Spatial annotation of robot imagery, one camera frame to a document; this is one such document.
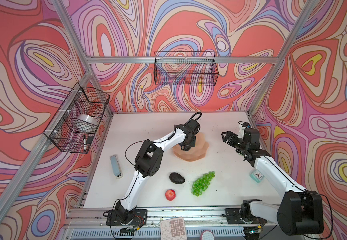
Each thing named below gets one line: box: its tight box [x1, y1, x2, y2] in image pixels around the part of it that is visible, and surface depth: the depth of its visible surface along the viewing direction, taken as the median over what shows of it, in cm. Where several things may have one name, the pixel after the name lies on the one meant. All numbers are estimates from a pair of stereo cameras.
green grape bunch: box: [191, 171, 216, 197], surface depth 82 cm
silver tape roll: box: [76, 114, 99, 126], surface depth 75 cm
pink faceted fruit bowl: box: [172, 132, 209, 162], surface depth 98 cm
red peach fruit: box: [165, 189, 176, 201], surface depth 79 cm
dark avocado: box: [169, 172, 185, 184], surface depth 84 cm
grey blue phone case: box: [110, 154, 123, 179], surface depth 87 cm
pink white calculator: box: [160, 217, 188, 240], surface depth 70 cm
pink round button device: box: [199, 230, 215, 240], surface depth 66 cm
